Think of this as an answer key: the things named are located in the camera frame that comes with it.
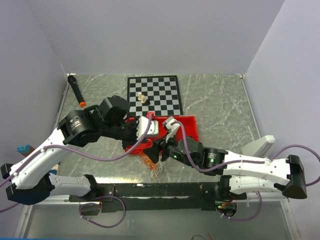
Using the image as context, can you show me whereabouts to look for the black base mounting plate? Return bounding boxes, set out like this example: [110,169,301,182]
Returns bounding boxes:
[68,182,247,213]

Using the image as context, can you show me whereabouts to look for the black chess piece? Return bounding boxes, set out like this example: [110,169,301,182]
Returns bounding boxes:
[145,99,151,106]

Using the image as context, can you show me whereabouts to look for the cream chess piece short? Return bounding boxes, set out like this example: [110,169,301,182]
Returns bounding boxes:
[140,95,146,104]

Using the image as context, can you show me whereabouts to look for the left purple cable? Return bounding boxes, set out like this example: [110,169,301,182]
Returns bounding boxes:
[0,117,153,228]

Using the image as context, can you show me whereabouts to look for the black white chessboard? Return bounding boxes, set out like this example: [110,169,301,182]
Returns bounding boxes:
[127,75,184,117]

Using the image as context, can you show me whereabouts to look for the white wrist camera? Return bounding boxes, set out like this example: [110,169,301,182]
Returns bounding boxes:
[162,116,180,140]
[136,116,160,139]

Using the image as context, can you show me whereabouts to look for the blue brown toy block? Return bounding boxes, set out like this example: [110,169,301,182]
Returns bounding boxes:
[16,145,35,157]

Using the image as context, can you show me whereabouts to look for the red three-compartment bin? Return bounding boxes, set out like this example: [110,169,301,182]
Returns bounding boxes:
[130,115,199,155]

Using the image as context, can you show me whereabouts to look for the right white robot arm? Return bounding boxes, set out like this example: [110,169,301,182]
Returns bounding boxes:
[143,137,307,200]

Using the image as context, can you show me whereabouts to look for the black marker orange cap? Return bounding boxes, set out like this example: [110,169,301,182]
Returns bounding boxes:
[67,75,86,108]

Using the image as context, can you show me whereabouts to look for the white cable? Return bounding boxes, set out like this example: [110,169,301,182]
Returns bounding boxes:
[149,162,167,180]

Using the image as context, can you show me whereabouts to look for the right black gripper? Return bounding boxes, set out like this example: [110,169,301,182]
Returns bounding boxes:
[142,130,197,168]

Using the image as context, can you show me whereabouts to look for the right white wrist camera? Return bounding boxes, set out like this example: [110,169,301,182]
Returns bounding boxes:
[162,116,180,140]

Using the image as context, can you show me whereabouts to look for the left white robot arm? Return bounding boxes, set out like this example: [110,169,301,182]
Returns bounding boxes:
[0,95,138,205]

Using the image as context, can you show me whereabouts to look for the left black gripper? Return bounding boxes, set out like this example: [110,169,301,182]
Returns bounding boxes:
[102,115,148,150]

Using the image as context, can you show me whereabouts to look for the blue lego bricks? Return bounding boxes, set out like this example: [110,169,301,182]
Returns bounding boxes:
[48,162,61,175]

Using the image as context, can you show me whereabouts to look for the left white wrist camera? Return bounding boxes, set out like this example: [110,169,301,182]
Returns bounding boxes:
[136,116,160,139]

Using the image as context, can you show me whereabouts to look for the white grey stand device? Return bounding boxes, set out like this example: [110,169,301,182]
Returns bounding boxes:
[242,135,275,159]

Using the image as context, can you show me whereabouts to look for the orange cable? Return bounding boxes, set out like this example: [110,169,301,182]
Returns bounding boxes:
[138,149,158,172]

